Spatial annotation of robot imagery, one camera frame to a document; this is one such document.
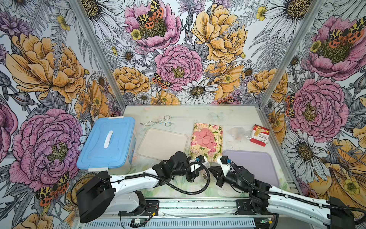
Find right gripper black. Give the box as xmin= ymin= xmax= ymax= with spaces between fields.
xmin=208 ymin=166 xmax=249 ymax=193

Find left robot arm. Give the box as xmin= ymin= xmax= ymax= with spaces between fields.
xmin=76 ymin=151 xmax=210 ymax=223

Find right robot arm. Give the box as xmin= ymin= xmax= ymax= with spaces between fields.
xmin=209 ymin=156 xmax=356 ymax=229

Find pile of pink cookies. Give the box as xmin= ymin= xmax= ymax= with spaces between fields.
xmin=193 ymin=128 xmax=217 ymax=150

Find yellow floral tray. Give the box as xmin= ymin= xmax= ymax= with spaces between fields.
xmin=190 ymin=123 xmax=223 ymax=162

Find beige plastic tray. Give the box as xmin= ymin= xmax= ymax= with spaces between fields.
xmin=137 ymin=128 xmax=188 ymax=160

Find lavender plastic tray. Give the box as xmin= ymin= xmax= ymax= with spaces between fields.
xmin=223 ymin=150 xmax=280 ymax=187

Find red white small box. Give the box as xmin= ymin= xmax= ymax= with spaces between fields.
xmin=249 ymin=125 xmax=270 ymax=147

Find metal scissors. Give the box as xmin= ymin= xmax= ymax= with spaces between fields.
xmin=140 ymin=115 xmax=172 ymax=127

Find blue lidded storage box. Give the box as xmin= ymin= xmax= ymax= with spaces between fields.
xmin=77 ymin=116 xmax=136 ymax=175

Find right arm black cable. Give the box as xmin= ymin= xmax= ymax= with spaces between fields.
xmin=228 ymin=161 xmax=366 ymax=224

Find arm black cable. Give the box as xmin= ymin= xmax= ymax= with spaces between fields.
xmin=228 ymin=161 xmax=366 ymax=224
xmin=125 ymin=161 xmax=211 ymax=195

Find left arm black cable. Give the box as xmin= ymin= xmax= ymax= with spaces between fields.
xmin=125 ymin=161 xmax=211 ymax=195

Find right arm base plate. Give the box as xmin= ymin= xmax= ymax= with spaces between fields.
xmin=235 ymin=199 xmax=271 ymax=215

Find aluminium front rail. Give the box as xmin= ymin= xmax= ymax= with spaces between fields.
xmin=75 ymin=197 xmax=318 ymax=220

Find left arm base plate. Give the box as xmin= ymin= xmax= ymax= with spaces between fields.
xmin=118 ymin=200 xmax=160 ymax=217

